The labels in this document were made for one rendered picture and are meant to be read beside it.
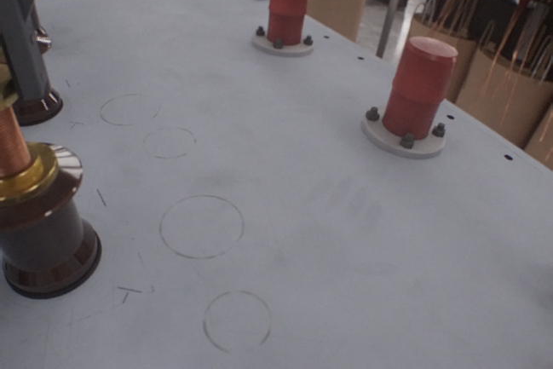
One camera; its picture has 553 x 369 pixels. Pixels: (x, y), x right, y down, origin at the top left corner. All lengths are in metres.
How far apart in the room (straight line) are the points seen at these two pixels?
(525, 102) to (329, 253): 1.53
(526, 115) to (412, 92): 1.38
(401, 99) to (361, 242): 0.21
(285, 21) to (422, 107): 0.33
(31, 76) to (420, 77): 0.40
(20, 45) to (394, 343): 0.33
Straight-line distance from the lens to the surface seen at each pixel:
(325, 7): 2.73
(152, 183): 0.42
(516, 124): 1.85
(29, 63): 0.25
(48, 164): 0.30
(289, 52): 0.71
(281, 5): 0.71
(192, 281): 0.33
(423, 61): 0.47
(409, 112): 0.50
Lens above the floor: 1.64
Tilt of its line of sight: 40 degrees down
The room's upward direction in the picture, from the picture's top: 9 degrees clockwise
